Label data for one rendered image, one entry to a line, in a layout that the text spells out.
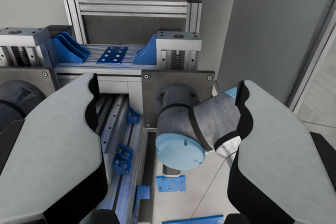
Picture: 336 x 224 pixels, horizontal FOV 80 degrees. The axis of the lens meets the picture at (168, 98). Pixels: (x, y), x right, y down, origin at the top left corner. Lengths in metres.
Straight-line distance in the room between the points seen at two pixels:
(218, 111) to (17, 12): 1.73
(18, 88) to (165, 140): 0.47
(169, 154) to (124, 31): 1.10
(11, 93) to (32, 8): 1.22
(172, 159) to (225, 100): 0.18
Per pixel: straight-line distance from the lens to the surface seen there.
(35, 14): 1.89
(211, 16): 1.65
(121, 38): 1.47
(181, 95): 0.58
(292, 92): 0.84
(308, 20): 0.83
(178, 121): 0.49
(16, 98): 0.72
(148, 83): 0.63
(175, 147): 0.46
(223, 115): 0.45
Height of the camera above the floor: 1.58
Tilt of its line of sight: 57 degrees down
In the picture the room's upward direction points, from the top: 180 degrees counter-clockwise
